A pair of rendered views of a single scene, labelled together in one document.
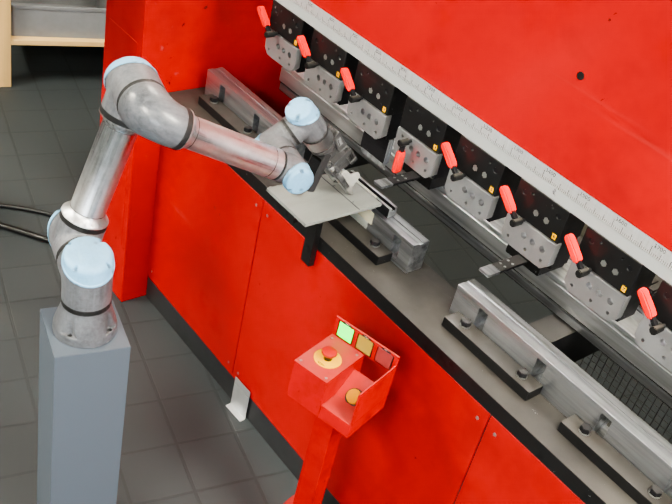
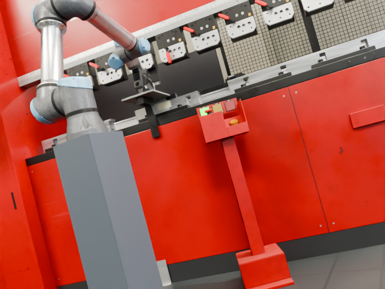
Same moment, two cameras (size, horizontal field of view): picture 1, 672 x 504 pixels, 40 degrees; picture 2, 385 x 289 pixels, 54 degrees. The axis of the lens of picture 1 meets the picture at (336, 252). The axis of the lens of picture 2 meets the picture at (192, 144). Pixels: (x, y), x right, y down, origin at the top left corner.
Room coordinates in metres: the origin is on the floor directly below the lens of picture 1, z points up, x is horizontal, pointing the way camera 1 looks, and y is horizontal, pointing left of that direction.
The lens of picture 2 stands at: (0.29, 0.90, 0.59)
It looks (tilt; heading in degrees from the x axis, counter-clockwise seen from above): 3 degrees up; 331
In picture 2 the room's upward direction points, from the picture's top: 15 degrees counter-clockwise
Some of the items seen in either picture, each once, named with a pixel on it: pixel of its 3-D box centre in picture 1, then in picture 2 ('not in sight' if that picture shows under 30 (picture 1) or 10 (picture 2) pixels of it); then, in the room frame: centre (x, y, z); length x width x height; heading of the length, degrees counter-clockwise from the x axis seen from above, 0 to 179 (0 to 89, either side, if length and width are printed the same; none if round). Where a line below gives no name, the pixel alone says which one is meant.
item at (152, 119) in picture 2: (305, 233); (149, 117); (2.13, 0.09, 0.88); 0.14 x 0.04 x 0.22; 136
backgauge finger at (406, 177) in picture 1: (411, 173); not in sight; (2.37, -0.16, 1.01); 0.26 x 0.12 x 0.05; 136
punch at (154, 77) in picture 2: (376, 146); (150, 78); (2.26, -0.04, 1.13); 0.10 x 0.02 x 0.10; 46
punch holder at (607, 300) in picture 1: (611, 271); (277, 8); (1.72, -0.59, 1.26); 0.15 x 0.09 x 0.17; 46
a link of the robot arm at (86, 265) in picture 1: (87, 271); (75, 95); (1.67, 0.55, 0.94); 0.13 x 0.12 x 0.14; 32
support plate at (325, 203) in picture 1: (324, 197); (146, 97); (2.15, 0.07, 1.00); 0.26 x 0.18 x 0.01; 136
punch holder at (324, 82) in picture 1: (335, 66); (111, 69); (2.42, 0.12, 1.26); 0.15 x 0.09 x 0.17; 46
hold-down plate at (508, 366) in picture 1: (490, 354); (263, 84); (1.80, -0.43, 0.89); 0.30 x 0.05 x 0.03; 46
